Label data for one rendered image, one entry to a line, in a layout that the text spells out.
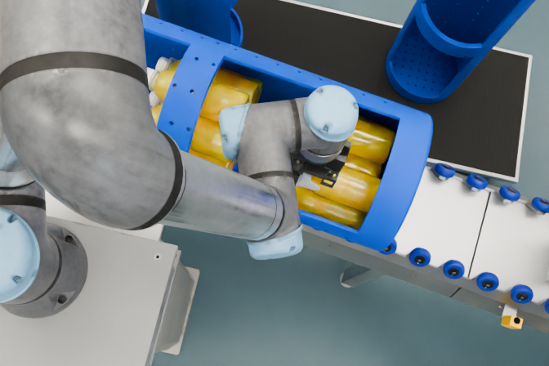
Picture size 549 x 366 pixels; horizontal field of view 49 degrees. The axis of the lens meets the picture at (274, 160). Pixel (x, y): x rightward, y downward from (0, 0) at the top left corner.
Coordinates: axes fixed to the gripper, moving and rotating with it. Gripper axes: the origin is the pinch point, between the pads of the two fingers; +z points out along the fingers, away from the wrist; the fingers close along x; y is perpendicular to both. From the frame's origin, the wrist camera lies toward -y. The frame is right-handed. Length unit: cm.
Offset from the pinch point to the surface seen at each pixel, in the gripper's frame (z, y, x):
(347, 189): -3.3, 10.3, -1.2
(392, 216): -8.1, 18.8, -4.6
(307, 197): 2.1, 4.0, -4.0
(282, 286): 111, 10, -12
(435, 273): 18.9, 36.2, -6.1
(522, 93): 96, 71, 85
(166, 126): -9.2, -24.1, -3.2
